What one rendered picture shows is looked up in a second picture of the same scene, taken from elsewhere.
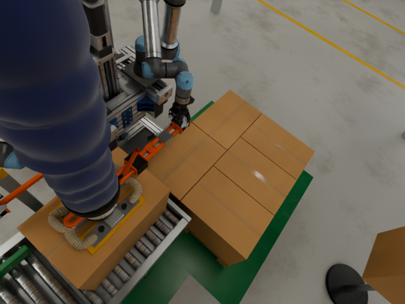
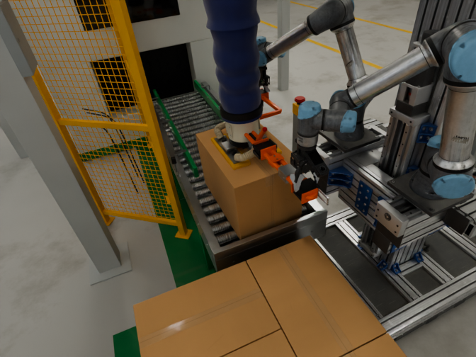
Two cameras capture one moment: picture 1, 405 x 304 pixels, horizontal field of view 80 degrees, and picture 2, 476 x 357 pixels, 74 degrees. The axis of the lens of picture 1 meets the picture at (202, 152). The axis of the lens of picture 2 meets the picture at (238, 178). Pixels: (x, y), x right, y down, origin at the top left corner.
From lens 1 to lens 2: 1.57 m
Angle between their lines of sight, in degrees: 78
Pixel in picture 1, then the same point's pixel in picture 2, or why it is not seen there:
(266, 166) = not seen: outside the picture
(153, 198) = (232, 175)
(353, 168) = not seen: outside the picture
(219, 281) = not seen: hidden behind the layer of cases
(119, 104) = (368, 172)
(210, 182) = (253, 309)
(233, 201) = (207, 329)
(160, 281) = (195, 275)
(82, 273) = (202, 136)
